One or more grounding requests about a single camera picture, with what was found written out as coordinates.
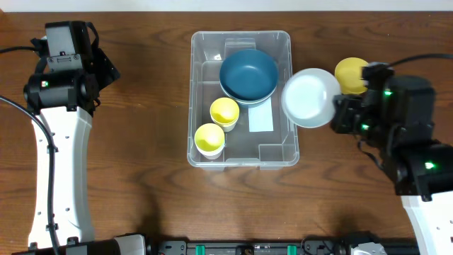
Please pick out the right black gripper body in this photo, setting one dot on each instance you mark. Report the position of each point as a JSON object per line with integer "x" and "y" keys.
{"x": 344, "y": 115}

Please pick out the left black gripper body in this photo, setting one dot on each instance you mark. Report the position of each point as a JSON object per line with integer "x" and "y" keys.
{"x": 105, "y": 66}

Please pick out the grey small bowl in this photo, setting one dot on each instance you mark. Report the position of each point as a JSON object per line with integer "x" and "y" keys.
{"x": 307, "y": 97}

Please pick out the yellow cup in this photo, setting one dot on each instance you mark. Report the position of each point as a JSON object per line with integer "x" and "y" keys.
{"x": 224, "y": 111}
{"x": 209, "y": 137}

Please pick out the dark blue bowl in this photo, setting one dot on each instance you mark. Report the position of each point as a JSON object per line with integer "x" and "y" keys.
{"x": 249, "y": 75}
{"x": 248, "y": 104}

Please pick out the cream cup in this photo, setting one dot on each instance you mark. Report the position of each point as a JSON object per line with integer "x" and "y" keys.
{"x": 229, "y": 127}

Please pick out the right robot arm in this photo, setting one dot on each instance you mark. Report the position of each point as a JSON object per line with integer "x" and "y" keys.
{"x": 422, "y": 178}

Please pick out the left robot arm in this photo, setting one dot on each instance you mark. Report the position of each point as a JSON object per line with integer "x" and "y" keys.
{"x": 62, "y": 96}

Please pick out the yellow small bowl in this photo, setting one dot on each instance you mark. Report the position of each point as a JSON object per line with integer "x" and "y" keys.
{"x": 348, "y": 72}

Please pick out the clear plastic storage bin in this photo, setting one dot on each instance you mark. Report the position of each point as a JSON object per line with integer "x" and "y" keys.
{"x": 266, "y": 150}

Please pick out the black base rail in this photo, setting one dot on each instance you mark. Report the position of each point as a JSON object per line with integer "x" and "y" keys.
{"x": 311, "y": 246}

